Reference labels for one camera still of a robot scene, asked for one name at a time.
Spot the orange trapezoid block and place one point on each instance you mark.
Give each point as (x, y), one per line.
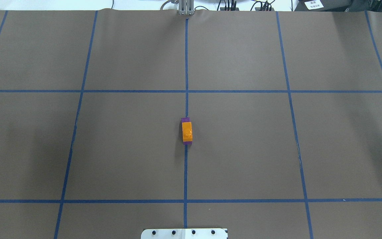
(187, 132)

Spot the aluminium frame post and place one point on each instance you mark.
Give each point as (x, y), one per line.
(186, 7)

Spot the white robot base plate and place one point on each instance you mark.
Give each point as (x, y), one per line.
(185, 233)

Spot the purple trapezoid block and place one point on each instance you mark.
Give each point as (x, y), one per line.
(185, 119)

